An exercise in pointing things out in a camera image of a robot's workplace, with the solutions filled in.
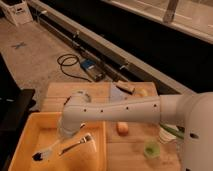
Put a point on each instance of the white storage crate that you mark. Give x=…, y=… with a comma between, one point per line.
x=18, y=13

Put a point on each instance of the blue cloth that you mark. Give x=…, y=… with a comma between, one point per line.
x=116, y=94

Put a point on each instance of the metal fork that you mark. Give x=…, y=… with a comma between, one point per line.
x=86, y=138

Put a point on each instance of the green plastic cup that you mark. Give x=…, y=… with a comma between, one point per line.
x=151, y=149

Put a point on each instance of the blue power supply box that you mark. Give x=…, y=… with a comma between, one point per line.
x=92, y=69

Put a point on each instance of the yellow plastic tub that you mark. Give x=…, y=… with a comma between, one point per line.
x=40, y=131

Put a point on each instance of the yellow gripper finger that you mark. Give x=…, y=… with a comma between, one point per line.
x=143, y=92

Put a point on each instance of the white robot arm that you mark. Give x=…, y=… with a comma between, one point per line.
x=193, y=112

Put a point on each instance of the white dish brush black bristles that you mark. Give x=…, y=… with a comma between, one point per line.
x=45, y=153

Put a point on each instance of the black chair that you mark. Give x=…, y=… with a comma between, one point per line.
x=14, y=110

